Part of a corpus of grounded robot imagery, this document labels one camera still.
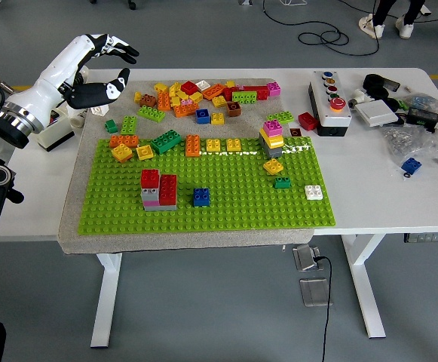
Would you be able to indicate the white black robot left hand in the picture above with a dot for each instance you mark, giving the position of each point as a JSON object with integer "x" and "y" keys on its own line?
{"x": 41, "y": 90}

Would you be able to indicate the blue square toy brick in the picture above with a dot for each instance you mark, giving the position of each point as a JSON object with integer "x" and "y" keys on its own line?
{"x": 411, "y": 165}
{"x": 201, "y": 197}
{"x": 202, "y": 115}

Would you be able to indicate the small dark green toy brick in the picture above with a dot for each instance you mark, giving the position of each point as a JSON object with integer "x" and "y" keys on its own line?
{"x": 282, "y": 182}
{"x": 111, "y": 125}

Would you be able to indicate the orange long toy brick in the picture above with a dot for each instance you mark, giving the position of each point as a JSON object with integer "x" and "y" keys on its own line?
{"x": 124, "y": 141}
{"x": 214, "y": 91}
{"x": 185, "y": 109}
{"x": 192, "y": 145}
{"x": 163, "y": 101}

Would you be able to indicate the yellow square toy brick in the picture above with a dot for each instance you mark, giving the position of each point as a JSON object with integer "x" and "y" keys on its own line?
{"x": 144, "y": 152}
{"x": 273, "y": 166}
{"x": 174, "y": 89}
{"x": 122, "y": 152}
{"x": 182, "y": 94}
{"x": 217, "y": 118}
{"x": 161, "y": 87}
{"x": 196, "y": 97}
{"x": 213, "y": 145}
{"x": 175, "y": 101}
{"x": 230, "y": 83}
{"x": 233, "y": 145}
{"x": 219, "y": 101}

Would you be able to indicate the lime long toy brick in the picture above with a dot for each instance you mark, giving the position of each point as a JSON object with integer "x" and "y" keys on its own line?
{"x": 151, "y": 112}
{"x": 244, "y": 97}
{"x": 280, "y": 117}

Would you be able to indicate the dark green long toy brick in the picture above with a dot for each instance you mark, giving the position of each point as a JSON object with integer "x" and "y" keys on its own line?
{"x": 165, "y": 142}

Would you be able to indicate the grey square toy brick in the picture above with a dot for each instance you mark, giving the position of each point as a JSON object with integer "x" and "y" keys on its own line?
{"x": 150, "y": 194}

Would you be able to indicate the pink flat toy brick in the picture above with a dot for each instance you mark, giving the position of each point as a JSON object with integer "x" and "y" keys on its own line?
{"x": 151, "y": 204}

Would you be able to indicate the red long toy brick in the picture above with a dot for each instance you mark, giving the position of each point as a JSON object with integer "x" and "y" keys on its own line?
{"x": 168, "y": 187}
{"x": 258, "y": 90}

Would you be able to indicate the white square toy brick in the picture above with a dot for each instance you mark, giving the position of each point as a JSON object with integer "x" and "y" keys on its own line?
{"x": 203, "y": 84}
{"x": 314, "y": 192}

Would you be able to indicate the grey long toy brick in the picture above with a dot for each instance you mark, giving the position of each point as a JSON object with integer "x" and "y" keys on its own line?
{"x": 166, "y": 208}

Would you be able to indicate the green studded baseplate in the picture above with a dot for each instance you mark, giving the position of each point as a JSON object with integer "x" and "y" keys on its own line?
{"x": 241, "y": 203}

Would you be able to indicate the pink square toy brick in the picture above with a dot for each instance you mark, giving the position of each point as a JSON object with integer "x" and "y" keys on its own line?
{"x": 273, "y": 127}
{"x": 273, "y": 88}

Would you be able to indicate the yellow rectangular toy brick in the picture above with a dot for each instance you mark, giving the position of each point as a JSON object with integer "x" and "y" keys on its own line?
{"x": 273, "y": 140}

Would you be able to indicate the grey rectangular toy brick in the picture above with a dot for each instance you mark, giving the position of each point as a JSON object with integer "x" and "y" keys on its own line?
{"x": 271, "y": 151}

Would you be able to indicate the small brown toy brick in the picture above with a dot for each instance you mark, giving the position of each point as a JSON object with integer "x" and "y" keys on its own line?
{"x": 296, "y": 132}

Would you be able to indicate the white pipe fitting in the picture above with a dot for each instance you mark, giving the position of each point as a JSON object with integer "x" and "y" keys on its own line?
{"x": 359, "y": 99}
{"x": 78, "y": 118}

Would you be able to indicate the white plastic cube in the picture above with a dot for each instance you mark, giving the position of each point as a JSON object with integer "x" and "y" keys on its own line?
{"x": 100, "y": 111}

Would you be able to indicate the black chair caster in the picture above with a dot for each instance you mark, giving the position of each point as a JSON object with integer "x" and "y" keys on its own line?
{"x": 132, "y": 4}

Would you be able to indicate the grey-brown table mat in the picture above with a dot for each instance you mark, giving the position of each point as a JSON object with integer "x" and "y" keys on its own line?
{"x": 188, "y": 243}

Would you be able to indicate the white table leg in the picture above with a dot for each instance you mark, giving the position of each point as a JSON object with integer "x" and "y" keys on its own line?
{"x": 105, "y": 301}
{"x": 365, "y": 286}

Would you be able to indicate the grey button control box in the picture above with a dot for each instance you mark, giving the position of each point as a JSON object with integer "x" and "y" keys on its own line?
{"x": 331, "y": 115}

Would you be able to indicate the metal floor socket plate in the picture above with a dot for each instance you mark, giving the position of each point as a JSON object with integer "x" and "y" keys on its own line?
{"x": 314, "y": 292}
{"x": 304, "y": 256}

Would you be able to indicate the person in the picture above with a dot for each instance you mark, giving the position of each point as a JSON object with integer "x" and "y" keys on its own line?
{"x": 382, "y": 7}

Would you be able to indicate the small black box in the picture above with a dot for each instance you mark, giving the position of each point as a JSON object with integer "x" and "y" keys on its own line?
{"x": 393, "y": 85}

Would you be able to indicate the black round part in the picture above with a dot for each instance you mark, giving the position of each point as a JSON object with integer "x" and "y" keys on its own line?
{"x": 393, "y": 103}

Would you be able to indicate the green plastic part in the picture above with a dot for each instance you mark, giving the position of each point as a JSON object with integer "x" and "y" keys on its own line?
{"x": 403, "y": 102}

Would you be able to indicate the clear bag of screws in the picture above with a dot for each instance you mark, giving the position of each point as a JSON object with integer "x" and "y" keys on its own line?
{"x": 403, "y": 141}

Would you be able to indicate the clear bag of blue parts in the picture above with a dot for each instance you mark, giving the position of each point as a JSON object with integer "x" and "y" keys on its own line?
{"x": 424, "y": 101}

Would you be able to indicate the black electronic module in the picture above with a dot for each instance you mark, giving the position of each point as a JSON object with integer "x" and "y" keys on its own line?
{"x": 423, "y": 117}

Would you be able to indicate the grey table control panel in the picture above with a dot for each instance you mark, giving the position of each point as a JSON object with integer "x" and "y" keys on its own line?
{"x": 431, "y": 237}

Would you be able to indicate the white green-red switch box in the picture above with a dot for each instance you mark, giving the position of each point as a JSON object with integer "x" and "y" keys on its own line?
{"x": 56, "y": 135}

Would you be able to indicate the white wall switch plate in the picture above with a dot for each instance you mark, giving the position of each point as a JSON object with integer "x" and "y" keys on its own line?
{"x": 376, "y": 113}

